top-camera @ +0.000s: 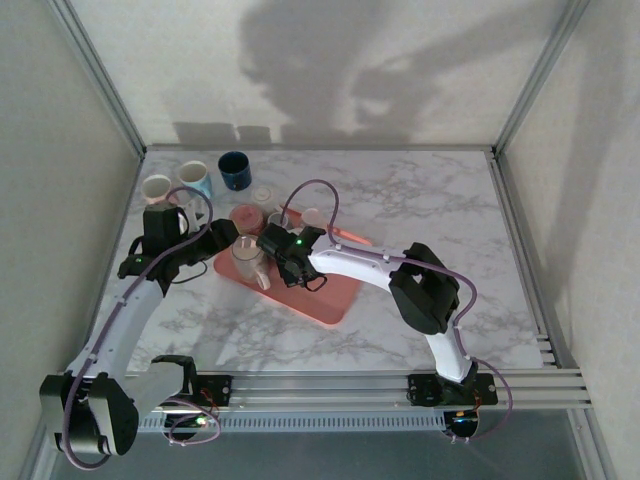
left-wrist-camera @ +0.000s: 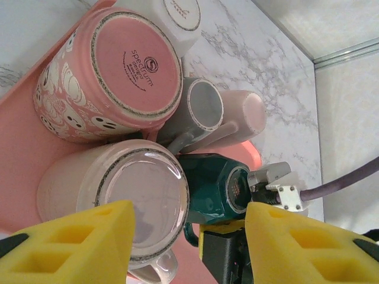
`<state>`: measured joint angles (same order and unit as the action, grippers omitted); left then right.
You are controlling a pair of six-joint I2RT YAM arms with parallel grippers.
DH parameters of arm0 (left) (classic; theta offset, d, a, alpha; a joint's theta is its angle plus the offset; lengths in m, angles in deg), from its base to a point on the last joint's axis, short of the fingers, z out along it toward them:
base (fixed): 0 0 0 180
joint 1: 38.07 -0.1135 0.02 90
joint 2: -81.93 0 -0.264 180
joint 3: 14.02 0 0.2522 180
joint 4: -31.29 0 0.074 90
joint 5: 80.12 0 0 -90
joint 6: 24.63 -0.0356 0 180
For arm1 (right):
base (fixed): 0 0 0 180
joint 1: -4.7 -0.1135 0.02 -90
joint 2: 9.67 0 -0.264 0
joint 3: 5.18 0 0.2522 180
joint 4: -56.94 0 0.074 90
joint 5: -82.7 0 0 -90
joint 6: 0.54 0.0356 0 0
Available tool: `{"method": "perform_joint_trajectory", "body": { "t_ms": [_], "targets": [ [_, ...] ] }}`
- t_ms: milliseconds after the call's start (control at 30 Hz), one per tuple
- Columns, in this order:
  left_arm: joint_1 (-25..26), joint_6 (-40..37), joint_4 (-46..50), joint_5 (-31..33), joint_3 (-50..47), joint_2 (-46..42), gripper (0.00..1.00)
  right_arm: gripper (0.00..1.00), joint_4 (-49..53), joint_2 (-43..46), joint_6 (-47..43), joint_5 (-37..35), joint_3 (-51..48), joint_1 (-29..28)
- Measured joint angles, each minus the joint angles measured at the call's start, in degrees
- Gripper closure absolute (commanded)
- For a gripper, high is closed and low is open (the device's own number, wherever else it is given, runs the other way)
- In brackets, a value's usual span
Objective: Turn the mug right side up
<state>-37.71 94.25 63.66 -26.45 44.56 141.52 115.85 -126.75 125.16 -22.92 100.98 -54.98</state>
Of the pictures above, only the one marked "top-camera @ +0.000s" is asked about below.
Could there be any beige pink mug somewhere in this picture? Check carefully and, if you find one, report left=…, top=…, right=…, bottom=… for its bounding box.
left=229, top=234, right=274, bottom=292

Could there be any pink faceted mug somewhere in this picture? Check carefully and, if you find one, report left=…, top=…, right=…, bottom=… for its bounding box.
left=141, top=173, right=181, bottom=209

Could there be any red mug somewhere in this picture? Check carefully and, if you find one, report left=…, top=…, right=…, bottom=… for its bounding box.
left=228, top=203, right=265, bottom=235

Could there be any light blue mug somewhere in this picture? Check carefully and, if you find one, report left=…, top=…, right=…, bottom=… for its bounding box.
left=177, top=159, right=215, bottom=204

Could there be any dark blue mug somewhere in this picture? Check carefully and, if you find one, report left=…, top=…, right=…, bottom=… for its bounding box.
left=217, top=151, right=253, bottom=191

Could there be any pink plastic tray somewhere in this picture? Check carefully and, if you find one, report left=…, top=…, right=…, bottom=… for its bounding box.
left=213, top=202, right=375, bottom=329

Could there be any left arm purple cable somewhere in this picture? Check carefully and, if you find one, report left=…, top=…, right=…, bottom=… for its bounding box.
left=54, top=187, right=224, bottom=469

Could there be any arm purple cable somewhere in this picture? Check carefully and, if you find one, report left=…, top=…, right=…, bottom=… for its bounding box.
left=279, top=179, right=514, bottom=444
left=54, top=187, right=224, bottom=469

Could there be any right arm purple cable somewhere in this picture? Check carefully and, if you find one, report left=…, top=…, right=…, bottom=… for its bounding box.
left=279, top=179, right=514, bottom=444

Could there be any aluminium table edge rail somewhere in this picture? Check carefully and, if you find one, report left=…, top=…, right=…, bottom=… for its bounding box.
left=142, top=143, right=499, bottom=153

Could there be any aluminium mounting rail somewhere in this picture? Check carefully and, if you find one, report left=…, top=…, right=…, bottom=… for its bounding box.
left=54, top=368, right=595, bottom=414

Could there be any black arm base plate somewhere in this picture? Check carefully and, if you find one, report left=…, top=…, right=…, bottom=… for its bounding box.
left=407, top=372, right=499, bottom=406
left=184, top=374, right=234, bottom=407

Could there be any aluminium frame post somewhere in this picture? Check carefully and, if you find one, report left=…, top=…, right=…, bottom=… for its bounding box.
left=492, top=0, right=594, bottom=157
left=47, top=0, right=149, bottom=157

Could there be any slotted grey cable duct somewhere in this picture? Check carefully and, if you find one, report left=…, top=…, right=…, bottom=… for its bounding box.
left=134, top=412, right=449, bottom=435

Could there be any aluminium side rail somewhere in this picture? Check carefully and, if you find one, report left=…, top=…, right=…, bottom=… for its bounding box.
left=487, top=152, right=559, bottom=369

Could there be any aluminium frame leg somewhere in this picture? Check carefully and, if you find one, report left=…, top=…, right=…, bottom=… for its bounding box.
left=567, top=407, right=619, bottom=480

